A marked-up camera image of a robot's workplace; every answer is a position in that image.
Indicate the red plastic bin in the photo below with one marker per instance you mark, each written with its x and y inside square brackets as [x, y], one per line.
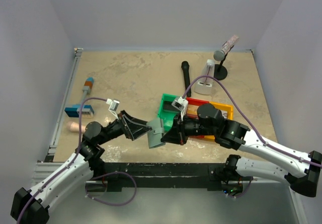
[198, 102]

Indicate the aluminium frame rail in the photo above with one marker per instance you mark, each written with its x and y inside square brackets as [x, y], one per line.
[60, 119]

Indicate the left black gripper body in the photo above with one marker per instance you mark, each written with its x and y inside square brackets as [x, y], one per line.
[126, 126]

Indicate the blue toy block hammer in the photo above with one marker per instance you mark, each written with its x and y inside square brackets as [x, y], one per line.
[81, 109]

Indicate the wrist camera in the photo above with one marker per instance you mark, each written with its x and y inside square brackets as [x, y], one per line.
[113, 105]
[180, 104]

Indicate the white metronome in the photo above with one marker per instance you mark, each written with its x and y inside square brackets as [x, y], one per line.
[203, 85]

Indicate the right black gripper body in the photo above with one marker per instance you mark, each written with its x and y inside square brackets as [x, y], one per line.
[181, 129]

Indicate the green plastic bin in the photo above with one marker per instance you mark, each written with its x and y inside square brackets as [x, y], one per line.
[167, 117]

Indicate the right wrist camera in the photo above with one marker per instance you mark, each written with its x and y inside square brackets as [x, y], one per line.
[180, 104]

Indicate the black VIP card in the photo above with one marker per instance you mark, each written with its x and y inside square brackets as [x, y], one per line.
[168, 107]

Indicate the beige wooden handle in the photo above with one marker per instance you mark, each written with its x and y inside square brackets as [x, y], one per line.
[74, 127]

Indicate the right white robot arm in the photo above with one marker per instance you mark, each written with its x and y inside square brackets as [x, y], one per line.
[299, 170]

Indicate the orange card in red bin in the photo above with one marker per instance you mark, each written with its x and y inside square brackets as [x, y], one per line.
[192, 109]

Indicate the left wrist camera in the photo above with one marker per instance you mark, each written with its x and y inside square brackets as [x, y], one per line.
[113, 105]

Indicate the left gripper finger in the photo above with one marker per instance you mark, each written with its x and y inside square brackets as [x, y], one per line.
[128, 120]
[136, 133]

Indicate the silver microphone on stand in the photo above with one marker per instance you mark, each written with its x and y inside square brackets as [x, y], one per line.
[225, 47]

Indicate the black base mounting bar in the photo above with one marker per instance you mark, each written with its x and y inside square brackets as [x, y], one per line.
[208, 176]

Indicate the black handheld microphone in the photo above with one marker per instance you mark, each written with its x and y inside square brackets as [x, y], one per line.
[185, 68]

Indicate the sage green card holder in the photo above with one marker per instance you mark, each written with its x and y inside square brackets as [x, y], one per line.
[156, 133]

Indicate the yellow plastic bin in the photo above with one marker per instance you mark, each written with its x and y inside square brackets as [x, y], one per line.
[225, 107]

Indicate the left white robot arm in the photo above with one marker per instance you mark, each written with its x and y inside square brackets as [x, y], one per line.
[33, 205]

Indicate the card in yellow bin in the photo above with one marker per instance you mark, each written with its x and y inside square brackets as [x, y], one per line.
[225, 114]

